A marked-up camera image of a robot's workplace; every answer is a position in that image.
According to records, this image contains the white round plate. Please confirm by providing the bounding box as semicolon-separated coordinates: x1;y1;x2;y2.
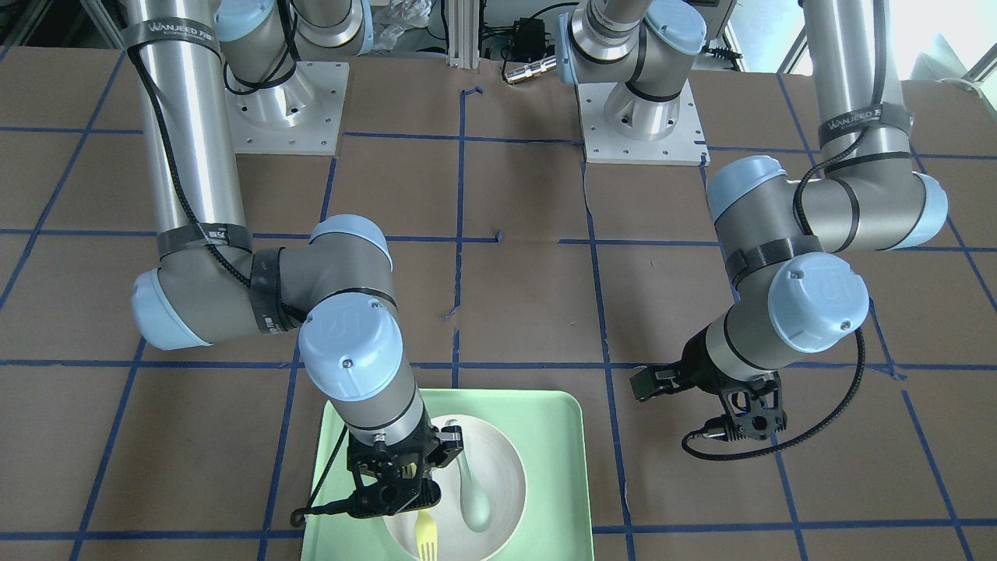
428;413;527;560

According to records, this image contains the light green tray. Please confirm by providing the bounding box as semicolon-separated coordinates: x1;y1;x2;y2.
301;388;594;560

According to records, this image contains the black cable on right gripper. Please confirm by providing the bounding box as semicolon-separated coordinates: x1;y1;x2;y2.
290;425;359;529

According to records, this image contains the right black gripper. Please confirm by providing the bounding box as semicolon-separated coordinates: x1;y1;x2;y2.
346;425;464;519

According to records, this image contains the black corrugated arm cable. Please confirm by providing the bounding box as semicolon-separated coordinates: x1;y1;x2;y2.
682;327;867;462

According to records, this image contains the aluminium frame post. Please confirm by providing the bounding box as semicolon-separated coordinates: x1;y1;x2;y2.
444;0;481;71

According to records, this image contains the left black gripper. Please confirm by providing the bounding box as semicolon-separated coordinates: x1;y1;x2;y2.
629;330;787;441

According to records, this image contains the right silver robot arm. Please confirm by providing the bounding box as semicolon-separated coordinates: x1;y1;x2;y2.
122;1;463;527

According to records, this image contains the pale green plastic spoon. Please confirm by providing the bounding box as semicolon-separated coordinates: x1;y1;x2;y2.
458;443;492;534

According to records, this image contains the silver metal cylinder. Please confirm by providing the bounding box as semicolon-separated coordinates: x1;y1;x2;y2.
502;55;558;85

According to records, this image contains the yellow plastic fork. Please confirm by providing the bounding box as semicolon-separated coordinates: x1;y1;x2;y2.
404;479;439;560

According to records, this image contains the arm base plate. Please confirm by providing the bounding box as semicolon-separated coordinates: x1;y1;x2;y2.
224;62;350;156
576;82;711;166

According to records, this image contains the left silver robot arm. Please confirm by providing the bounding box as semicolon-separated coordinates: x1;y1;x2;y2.
558;1;949;461

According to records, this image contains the black power adapter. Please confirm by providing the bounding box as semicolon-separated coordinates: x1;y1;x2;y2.
508;18;546;62

